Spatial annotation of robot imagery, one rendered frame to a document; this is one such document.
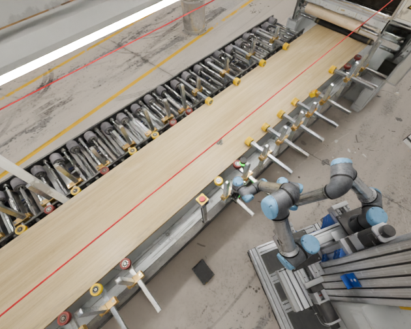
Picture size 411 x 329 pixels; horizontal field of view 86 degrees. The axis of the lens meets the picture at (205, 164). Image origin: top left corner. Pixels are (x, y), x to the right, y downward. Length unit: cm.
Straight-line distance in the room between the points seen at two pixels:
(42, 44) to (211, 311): 251
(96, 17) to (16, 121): 415
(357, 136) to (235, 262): 257
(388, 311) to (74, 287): 199
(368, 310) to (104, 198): 199
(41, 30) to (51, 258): 173
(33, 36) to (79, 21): 13
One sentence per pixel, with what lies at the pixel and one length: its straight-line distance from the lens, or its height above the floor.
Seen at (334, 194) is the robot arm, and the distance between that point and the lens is 150.
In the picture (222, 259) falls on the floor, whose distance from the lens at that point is 271.
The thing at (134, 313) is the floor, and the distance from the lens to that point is 282.
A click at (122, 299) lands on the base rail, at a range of 212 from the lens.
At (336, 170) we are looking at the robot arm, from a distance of 152.
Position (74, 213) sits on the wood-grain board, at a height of 90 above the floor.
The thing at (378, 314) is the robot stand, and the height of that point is 123.
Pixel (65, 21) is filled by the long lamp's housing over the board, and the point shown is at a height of 237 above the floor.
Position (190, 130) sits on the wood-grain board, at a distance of 232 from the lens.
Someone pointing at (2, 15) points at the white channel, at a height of 243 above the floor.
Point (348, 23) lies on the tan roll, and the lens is 388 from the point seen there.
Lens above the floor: 269
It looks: 60 degrees down
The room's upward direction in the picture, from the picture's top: 4 degrees counter-clockwise
